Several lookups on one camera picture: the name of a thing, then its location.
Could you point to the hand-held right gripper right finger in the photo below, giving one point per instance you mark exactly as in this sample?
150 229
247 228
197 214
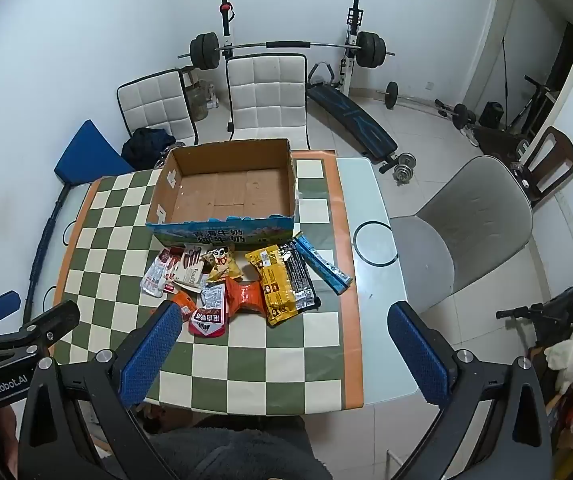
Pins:
416 355

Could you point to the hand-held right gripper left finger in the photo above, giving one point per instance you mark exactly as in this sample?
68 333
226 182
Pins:
151 345

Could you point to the small orange snack packet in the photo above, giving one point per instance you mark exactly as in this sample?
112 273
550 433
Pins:
182 304

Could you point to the red and white snack packet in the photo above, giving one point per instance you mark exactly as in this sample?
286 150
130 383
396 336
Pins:
159 275

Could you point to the white and brown snack packet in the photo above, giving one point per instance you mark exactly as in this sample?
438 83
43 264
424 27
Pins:
191 267

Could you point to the large orange snack packet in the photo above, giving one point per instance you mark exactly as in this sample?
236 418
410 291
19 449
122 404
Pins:
246 297

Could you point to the yellow panda snack bag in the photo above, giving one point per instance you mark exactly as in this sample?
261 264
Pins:
221 260

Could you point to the yellow snack packet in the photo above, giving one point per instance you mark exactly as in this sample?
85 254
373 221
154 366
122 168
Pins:
274 285

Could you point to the black snack packet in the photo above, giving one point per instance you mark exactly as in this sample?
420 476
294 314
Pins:
300 280

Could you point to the cardboard box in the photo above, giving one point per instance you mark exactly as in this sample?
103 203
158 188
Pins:
226 190

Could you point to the red snack pouch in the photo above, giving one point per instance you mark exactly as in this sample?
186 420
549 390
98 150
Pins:
209 321

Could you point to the black scooter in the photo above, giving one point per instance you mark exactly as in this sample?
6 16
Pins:
531 312

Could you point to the green checkered tablecloth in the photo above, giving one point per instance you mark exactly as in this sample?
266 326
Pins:
276 360

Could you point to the blue snack packet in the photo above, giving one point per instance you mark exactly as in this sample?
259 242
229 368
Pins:
324 262

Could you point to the person's dark fleece clothing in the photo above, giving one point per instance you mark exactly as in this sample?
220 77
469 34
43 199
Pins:
236 450

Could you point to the grey shell chair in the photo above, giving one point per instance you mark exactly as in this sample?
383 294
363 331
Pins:
471 210

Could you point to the metal dumbbell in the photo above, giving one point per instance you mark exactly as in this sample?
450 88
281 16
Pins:
404 167

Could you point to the dark clothing pile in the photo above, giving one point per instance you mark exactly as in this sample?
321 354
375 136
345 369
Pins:
146 147

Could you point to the dark wooden chair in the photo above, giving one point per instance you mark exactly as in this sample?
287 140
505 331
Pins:
554 160

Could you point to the black weight bench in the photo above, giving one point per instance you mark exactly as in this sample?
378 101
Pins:
356 120

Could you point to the white padded chair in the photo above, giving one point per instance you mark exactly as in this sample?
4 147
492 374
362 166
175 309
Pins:
266 90
151 100

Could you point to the clear water jug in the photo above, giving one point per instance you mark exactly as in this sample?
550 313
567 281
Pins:
199 100

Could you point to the small barbell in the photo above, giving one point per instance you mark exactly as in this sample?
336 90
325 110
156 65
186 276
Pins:
391 95

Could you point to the black exercise machine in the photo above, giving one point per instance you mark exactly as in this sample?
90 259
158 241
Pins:
534 100

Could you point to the white barbell rack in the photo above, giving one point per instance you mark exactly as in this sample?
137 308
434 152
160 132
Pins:
350 55

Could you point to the long barbell with black plates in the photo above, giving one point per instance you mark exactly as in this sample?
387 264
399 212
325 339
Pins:
286 45

